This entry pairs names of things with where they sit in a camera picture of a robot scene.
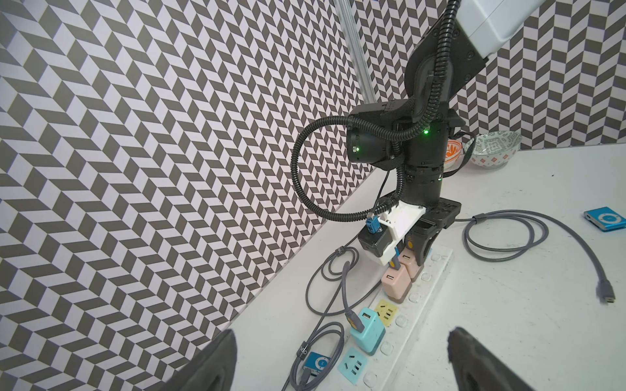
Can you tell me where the blue square mp3 player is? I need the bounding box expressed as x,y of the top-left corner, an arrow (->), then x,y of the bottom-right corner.
303,352 -> 330,376
583,207 -> 626,232

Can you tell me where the pink usb charger plug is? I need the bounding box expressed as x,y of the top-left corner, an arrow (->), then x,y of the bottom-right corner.
381,265 -> 412,303

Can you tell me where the teal usb charger plug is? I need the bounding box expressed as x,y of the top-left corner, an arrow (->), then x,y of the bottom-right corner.
347,307 -> 386,356

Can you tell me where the green patterned bowl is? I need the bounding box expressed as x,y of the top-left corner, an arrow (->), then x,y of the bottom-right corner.
469,131 -> 522,169

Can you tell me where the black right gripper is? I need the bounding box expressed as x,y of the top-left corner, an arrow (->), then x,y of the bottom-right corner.
405,198 -> 461,267

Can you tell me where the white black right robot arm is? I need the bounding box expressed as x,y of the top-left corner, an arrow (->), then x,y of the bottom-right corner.
290,1 -> 540,268

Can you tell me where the orange patterned bowl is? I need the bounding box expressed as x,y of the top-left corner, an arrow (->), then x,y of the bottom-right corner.
444,139 -> 464,172

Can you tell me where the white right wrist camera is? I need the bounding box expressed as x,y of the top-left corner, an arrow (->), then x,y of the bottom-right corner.
357,201 -> 426,266

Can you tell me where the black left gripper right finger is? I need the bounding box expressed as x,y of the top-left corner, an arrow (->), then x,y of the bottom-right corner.
448,327 -> 533,391

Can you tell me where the white multicolour power strip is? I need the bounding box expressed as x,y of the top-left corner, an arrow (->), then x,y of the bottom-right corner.
317,244 -> 454,390

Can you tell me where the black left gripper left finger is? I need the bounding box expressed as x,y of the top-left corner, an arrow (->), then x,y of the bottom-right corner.
161,329 -> 237,391

